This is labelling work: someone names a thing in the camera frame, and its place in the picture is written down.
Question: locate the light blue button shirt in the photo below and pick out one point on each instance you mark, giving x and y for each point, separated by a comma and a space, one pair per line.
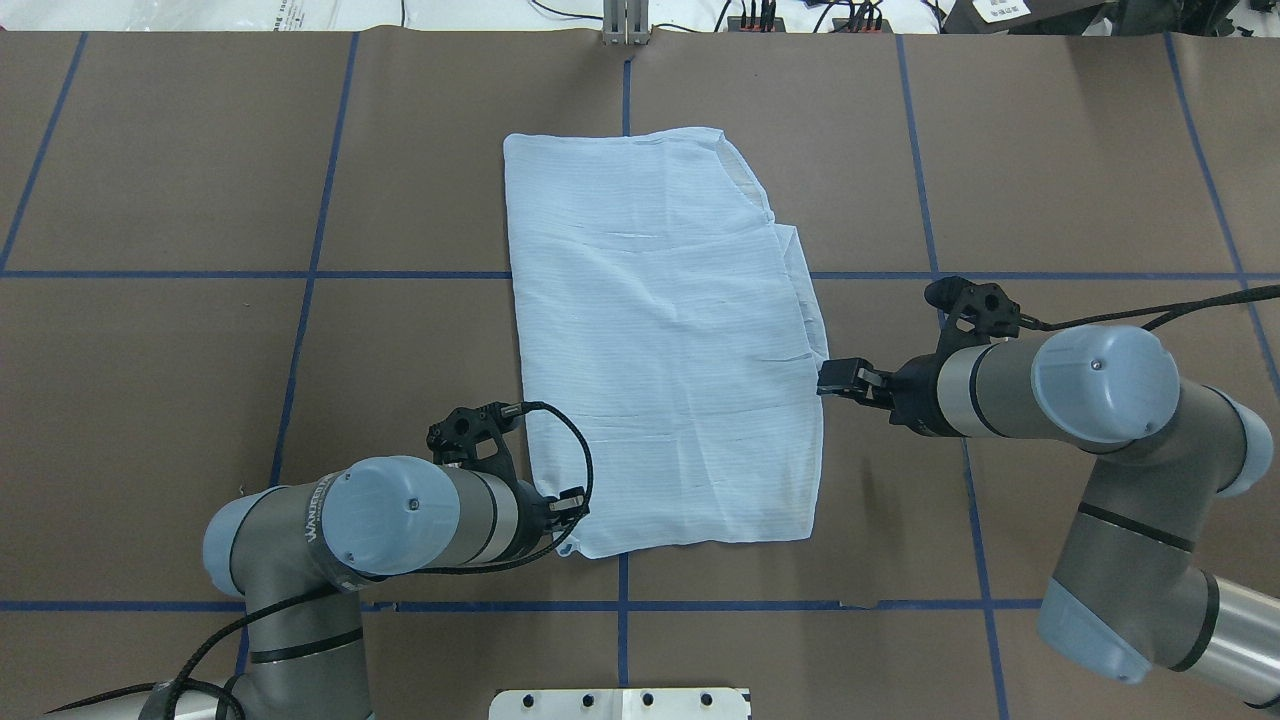
667, 312

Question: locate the aluminium frame post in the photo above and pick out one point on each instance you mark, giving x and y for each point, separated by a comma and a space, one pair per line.
626, 22

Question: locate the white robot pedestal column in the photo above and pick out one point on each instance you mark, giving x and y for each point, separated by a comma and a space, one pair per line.
623, 703

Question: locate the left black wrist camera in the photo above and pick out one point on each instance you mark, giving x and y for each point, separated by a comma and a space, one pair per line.
472, 438

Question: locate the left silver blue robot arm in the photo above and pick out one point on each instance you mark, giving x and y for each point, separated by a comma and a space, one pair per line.
300, 556

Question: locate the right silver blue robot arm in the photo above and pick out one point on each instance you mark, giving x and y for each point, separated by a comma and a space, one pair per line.
1125, 596

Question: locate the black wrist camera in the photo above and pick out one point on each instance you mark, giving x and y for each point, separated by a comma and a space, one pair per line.
975, 314
472, 438

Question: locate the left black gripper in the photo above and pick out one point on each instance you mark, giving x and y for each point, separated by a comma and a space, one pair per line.
531, 509

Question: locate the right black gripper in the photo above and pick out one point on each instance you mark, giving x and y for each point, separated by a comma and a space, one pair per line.
913, 390

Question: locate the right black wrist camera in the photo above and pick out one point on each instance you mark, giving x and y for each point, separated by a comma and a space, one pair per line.
975, 314

